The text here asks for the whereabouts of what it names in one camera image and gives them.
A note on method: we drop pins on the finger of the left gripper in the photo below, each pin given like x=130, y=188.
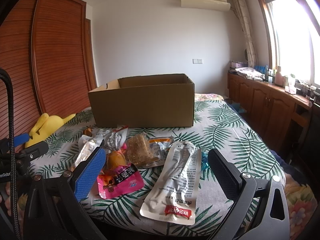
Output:
x=34, y=151
x=21, y=139

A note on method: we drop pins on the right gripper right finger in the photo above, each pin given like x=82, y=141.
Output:
x=226, y=174

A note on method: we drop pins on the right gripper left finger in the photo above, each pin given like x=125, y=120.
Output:
x=86, y=173

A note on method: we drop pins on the teal foil candy packet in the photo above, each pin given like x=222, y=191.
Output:
x=204, y=161

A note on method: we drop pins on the white orange long snack packet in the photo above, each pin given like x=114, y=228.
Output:
x=87, y=144

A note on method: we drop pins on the pink chicken drumstick packet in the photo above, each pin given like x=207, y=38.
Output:
x=118, y=176

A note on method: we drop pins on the silver red-topped snack packet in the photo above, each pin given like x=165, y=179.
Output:
x=115, y=139

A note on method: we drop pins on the large white chicken-feet packet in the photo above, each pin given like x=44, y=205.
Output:
x=173, y=197

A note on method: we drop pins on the clear brown tofu packet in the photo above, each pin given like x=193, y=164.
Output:
x=139, y=152

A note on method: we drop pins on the orange-striped silver snack packet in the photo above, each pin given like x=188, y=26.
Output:
x=160, y=147

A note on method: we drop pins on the person's left hand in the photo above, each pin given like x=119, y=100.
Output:
x=5, y=197

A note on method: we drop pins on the yellow Pikachu plush toy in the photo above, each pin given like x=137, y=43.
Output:
x=45, y=126

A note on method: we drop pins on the leaf-print bed cover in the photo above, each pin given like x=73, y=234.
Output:
x=123, y=211

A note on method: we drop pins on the wooden sideboard cabinet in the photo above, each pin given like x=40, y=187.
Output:
x=278, y=117

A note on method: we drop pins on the wooden louvered wardrobe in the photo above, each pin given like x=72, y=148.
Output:
x=46, y=49

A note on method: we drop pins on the brown cardboard box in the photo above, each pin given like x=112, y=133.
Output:
x=151, y=101

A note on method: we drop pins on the folded cloth pile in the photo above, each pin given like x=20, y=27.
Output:
x=249, y=73

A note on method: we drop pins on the pink bottle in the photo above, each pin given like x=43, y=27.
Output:
x=278, y=78

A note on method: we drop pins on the patterned beige curtain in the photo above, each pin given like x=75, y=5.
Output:
x=245, y=21

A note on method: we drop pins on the white wall switch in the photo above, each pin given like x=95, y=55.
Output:
x=197, y=61

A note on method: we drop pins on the window with wooden frame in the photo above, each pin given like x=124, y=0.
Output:
x=293, y=38

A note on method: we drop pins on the white wall air conditioner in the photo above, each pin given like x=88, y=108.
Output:
x=219, y=5

